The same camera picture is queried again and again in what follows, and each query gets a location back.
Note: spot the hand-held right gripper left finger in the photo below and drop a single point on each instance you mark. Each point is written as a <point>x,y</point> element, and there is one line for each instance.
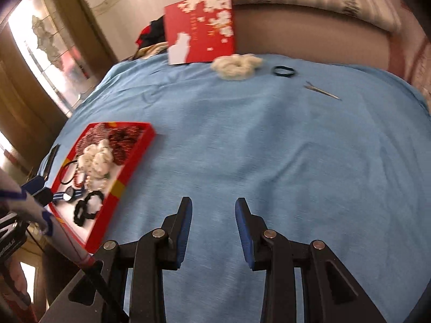
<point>181,232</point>

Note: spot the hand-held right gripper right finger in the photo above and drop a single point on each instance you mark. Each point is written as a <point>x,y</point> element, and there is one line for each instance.
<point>244,232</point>

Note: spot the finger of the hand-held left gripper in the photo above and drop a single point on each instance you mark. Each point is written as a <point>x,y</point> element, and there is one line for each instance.
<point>43,197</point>
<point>32,185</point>

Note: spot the black ruffled scrunchie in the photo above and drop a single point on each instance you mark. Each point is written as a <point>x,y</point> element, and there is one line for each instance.
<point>88,206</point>

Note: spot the white black-dotted scrunchie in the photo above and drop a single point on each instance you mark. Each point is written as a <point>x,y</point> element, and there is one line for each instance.
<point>96,158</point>

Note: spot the red checkered scrunchie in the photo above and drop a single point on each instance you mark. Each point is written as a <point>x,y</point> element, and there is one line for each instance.
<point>89,138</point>

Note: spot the red jewelry box tray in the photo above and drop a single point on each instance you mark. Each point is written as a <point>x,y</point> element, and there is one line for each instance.
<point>118,188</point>

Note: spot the dark red white-dotted scrunchie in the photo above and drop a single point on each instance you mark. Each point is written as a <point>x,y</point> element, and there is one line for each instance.
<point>126,141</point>

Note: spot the black flat device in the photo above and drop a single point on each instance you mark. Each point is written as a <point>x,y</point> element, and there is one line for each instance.
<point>52,159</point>

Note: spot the light blue blanket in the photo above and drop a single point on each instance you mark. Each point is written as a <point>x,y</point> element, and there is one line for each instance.
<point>252,141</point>

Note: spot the wooden framed glass door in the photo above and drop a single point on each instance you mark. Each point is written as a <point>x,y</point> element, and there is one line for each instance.
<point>43,47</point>

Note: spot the metal tweezers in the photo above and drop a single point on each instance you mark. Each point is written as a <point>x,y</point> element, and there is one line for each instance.
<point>323,91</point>

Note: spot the cream scrunchie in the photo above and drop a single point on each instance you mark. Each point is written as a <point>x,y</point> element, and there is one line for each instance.
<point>235,67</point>

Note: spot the dark clothing pile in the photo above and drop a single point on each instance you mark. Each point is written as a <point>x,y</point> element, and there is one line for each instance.
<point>153,38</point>

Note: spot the red floral box lid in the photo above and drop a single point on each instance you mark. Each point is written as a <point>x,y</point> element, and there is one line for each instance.
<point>202,30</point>

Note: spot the brown sofa backrest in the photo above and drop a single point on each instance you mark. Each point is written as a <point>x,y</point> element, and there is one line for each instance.
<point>320,37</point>

